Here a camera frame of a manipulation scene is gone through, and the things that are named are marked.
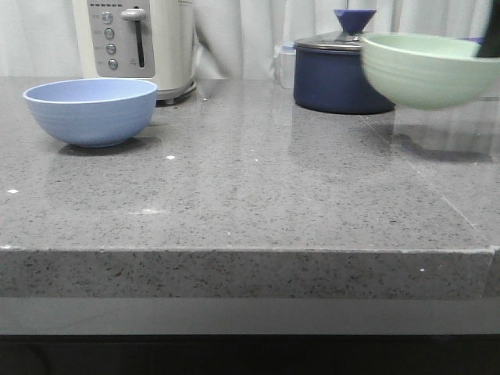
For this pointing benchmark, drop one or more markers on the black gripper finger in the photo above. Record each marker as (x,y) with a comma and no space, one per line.
(489,47)

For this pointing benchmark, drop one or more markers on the green bowl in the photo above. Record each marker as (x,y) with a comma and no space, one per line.
(425,71)

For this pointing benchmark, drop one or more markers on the blue bowl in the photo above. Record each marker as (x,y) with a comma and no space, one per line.
(93,113)

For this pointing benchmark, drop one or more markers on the pot lid blue knob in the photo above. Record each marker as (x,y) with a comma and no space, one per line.
(348,39)

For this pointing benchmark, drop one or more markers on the dark blue pot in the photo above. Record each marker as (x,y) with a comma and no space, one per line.
(333,81)

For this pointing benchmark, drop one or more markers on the clear plastic container blue lid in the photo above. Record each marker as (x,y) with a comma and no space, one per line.
(284,54)

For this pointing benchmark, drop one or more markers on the white curtain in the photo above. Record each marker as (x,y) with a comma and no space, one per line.
(236,39)

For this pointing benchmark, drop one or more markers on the cream toaster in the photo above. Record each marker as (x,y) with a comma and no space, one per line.
(141,39)

